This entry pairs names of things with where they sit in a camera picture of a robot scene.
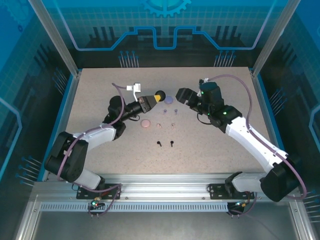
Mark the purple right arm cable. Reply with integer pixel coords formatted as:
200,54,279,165
206,74,308,219

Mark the aluminium right table side rail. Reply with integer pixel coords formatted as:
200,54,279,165
249,69,296,182

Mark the aluminium table side rail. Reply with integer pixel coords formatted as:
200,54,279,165
249,69,296,182
37,69,83,182

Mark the aluminium right frame post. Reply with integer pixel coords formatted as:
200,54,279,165
251,0,296,77

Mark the aluminium frame post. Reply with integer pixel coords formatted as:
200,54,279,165
27,0,82,77
251,0,296,77

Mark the aluminium left table side rail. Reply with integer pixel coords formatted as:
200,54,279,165
37,69,83,182

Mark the aluminium mounting rail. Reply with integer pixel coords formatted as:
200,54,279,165
32,173,302,201

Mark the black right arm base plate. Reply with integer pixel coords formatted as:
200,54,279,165
208,183,256,200

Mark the slotted metal cable duct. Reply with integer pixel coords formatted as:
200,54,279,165
39,202,230,213

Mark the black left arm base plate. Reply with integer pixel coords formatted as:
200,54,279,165
76,183,122,200

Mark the aluminium left frame post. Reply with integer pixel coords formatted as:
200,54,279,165
27,0,82,77

